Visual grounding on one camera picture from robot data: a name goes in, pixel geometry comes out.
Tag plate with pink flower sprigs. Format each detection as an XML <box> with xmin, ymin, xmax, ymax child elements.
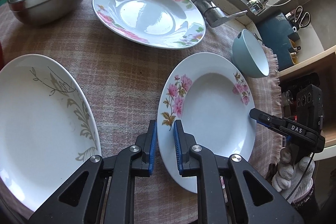
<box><xmin>157</xmin><ymin>52</ymin><xmax>256</xmax><ymax>193</ymax></box>

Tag light blue ceramic bowl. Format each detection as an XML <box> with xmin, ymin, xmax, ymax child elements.
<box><xmin>231</xmin><ymin>29</ymin><xmax>269</xmax><ymax>79</ymax></box>

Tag black kitchen scissors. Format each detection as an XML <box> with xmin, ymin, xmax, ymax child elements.
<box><xmin>286</xmin><ymin>6</ymin><xmax>311</xmax><ymax>30</ymax></box>

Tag dark blue knife block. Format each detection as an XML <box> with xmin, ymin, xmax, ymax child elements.
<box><xmin>256</xmin><ymin>11</ymin><xmax>300</xmax><ymax>71</ymax></box>

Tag right white gloved hand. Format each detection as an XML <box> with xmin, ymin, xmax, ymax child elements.
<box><xmin>272</xmin><ymin>146</ymin><xmax>315</xmax><ymax>199</ymax></box>

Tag plate with pink roses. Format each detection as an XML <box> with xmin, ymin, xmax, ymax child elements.
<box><xmin>92</xmin><ymin>0</ymin><xmax>206</xmax><ymax>50</ymax></box>

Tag white plate grey leaf pattern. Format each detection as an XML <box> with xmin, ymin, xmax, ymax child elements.
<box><xmin>1</xmin><ymin>54</ymin><xmax>101</xmax><ymax>211</ymax></box>

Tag black camera box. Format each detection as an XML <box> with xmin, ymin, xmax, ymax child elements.
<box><xmin>296</xmin><ymin>84</ymin><xmax>324</xmax><ymax>133</ymax></box>

